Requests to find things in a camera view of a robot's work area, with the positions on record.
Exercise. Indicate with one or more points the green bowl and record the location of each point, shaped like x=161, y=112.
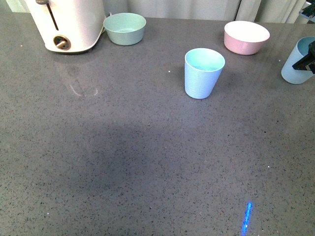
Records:
x=125, y=29

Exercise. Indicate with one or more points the blue cup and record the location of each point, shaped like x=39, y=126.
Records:
x=300, y=50
x=202, y=69

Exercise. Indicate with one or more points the pink bowl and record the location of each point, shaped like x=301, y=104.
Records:
x=245, y=38

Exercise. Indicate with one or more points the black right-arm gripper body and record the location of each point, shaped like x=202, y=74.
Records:
x=308, y=10

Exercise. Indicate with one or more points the white toaster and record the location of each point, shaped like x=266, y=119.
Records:
x=68, y=26

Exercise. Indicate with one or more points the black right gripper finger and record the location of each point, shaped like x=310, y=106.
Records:
x=308, y=61

